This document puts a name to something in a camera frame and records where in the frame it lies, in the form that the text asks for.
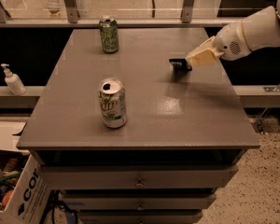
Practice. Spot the drawer knob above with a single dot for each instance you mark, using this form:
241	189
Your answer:
140	207
139	183

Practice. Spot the white pump bottle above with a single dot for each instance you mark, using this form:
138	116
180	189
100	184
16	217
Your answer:
13	81

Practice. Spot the green soda can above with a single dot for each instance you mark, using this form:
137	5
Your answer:
109	34

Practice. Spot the blue rxbar blueberry bar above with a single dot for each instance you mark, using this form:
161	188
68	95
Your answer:
180	64

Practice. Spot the top drawer knob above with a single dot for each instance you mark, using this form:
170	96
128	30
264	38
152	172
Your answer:
139	183

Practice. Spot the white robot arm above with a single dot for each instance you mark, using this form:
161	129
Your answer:
262	29

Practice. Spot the middle drawer knob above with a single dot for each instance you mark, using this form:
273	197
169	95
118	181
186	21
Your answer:
140	207

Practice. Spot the grey drawer cabinet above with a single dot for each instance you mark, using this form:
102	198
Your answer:
184	135

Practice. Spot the orange ball in box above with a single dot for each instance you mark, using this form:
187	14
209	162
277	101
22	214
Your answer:
6	198

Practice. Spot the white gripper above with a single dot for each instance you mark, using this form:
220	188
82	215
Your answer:
230	43

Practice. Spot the grey metal railing frame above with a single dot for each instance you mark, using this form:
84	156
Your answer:
128	13

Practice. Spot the white cardboard box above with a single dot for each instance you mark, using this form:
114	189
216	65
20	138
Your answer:
22	175

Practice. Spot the white 7up can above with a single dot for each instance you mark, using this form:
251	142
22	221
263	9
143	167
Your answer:
112	102

